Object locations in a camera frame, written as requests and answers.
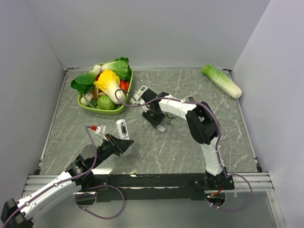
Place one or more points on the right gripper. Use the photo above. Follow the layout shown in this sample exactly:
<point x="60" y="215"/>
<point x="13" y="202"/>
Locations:
<point x="153" y="122"/>

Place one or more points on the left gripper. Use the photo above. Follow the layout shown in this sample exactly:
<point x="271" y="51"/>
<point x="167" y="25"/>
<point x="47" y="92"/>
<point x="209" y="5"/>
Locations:
<point x="119" y="146"/>

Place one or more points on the white battery cover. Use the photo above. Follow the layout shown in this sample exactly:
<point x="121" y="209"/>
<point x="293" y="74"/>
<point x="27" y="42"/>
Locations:
<point x="160" y="128"/>

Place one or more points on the white remote with coloured buttons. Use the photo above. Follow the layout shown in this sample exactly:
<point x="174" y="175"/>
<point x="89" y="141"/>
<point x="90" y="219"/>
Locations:
<point x="122" y="129"/>

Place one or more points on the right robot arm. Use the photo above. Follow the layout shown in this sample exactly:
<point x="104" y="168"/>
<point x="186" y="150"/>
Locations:
<point x="201" y="123"/>

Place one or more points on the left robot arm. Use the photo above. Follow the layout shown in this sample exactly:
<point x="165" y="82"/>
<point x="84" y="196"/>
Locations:
<point x="76" y="177"/>

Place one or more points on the white air conditioner remote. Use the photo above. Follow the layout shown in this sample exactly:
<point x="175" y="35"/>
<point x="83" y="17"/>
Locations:
<point x="139" y="93"/>

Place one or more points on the green plastic basket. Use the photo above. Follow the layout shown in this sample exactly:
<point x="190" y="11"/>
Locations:
<point x="97" y="93"/>

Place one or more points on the red tomato toys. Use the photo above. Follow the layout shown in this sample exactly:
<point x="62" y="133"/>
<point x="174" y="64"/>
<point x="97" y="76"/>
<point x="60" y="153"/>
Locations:
<point x="124" y="85"/>

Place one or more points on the yellow napa cabbage toy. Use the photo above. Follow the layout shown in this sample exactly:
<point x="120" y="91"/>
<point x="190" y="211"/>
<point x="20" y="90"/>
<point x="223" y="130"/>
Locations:
<point x="109" y="83"/>

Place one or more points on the white mushroom toy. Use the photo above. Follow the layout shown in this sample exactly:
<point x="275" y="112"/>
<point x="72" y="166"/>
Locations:
<point x="86" y="99"/>

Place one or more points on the green lettuce toy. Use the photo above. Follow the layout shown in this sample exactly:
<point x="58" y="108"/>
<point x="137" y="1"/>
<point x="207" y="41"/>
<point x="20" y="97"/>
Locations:
<point x="120" y="66"/>

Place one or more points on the bok choy toy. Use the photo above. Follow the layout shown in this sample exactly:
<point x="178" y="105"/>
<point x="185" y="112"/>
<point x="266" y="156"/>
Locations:
<point x="85" y="82"/>

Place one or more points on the long napa cabbage toy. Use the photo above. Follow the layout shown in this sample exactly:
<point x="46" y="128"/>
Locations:
<point x="222" y="81"/>

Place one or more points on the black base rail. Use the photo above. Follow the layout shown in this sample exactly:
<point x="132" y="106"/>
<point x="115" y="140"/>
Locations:
<point x="192" y="186"/>

